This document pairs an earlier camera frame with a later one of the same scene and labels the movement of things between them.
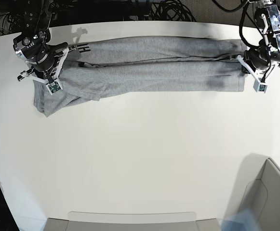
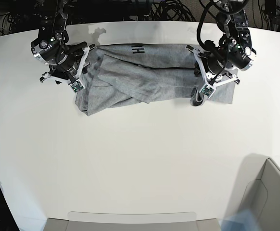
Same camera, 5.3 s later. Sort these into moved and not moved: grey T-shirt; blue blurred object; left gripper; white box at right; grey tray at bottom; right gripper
Moved: right gripper; left gripper; grey T-shirt
Not moved: blue blurred object; white box at right; grey tray at bottom
